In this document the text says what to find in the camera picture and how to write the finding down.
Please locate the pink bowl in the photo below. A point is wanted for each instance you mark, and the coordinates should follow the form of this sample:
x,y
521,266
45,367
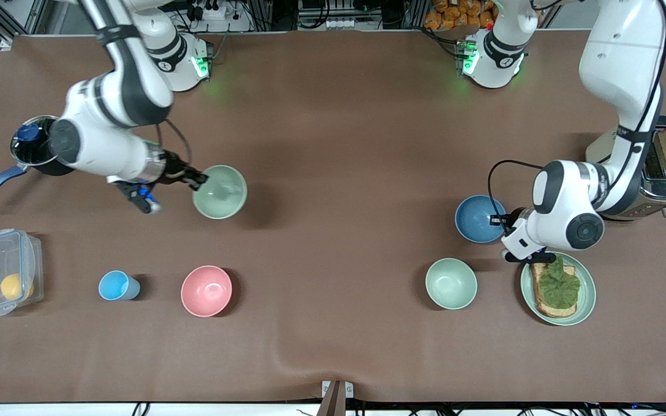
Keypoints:
x,y
206,291

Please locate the light green bowl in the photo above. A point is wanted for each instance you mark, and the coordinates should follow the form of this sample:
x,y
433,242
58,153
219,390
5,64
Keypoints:
x,y
451,283
220,192

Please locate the blue bowl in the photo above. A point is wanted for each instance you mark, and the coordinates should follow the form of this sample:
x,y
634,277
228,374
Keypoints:
x,y
477,219

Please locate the yellow lemon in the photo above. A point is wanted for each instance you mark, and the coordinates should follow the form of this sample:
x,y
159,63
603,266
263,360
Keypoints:
x,y
12,286

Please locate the silver toaster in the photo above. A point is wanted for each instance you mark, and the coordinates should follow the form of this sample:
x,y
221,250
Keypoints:
x,y
665,185

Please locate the brown table cloth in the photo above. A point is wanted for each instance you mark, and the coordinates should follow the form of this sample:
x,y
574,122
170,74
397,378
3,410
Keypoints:
x,y
333,115

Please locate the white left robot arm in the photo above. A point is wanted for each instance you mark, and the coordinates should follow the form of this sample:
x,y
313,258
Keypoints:
x,y
570,196

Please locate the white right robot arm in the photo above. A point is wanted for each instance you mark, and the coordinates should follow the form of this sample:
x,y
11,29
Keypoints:
x,y
130,86

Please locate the light green plate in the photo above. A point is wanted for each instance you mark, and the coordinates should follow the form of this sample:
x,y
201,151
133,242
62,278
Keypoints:
x,y
587,294

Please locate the metal corner bracket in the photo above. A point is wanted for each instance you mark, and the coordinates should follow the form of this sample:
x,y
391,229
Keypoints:
x,y
6,42

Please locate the blue cup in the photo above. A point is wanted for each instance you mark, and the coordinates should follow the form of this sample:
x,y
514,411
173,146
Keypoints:
x,y
114,286

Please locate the glass lid with blue knob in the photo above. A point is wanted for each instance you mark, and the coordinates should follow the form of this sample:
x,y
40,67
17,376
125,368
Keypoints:
x,y
28,134

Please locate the toast slice with crust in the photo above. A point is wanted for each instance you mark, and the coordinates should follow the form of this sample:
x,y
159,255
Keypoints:
x,y
547,309

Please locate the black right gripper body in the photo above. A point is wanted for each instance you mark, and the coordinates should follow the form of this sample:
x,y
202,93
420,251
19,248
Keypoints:
x,y
175,171

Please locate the green lettuce leaf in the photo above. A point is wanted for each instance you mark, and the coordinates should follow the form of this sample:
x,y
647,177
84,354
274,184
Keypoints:
x,y
558,286

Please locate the small metal bracket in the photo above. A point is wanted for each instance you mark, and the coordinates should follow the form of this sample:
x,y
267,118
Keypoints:
x,y
326,388

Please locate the bag of orange snacks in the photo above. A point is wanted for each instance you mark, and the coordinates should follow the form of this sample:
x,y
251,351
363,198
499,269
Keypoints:
x,y
454,14

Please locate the white power strip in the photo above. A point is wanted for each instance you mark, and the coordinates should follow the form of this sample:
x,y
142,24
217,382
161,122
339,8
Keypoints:
x,y
339,24
210,14

